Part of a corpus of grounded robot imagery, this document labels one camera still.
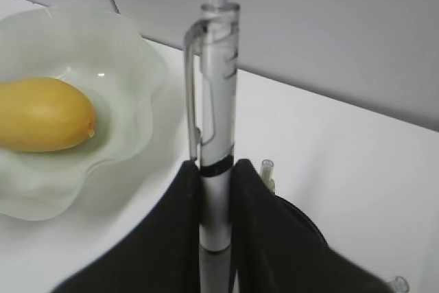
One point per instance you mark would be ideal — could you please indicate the white grey ballpoint pen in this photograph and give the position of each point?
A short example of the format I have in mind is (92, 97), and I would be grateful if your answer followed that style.
(210, 63)

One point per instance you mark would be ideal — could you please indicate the black mesh pen holder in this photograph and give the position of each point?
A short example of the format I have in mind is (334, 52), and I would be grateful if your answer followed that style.
(301, 217)

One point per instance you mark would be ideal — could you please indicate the blue grey ballpoint pen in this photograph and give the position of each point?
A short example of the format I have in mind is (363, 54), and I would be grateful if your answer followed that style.
(399, 285)

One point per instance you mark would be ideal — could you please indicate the green beige ballpoint pen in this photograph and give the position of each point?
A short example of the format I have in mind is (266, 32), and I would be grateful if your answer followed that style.
(266, 172)

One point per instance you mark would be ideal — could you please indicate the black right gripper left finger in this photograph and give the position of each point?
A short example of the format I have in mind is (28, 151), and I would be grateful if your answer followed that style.
(161, 254)

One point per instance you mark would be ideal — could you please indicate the frosted green wavy plate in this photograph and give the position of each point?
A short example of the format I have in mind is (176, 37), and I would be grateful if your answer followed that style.
(102, 54)

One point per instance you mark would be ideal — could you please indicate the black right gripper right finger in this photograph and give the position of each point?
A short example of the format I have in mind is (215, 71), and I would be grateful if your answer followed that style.
(274, 252)

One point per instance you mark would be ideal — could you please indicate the yellow mango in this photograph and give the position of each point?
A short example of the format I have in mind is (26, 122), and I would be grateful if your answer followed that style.
(44, 115)

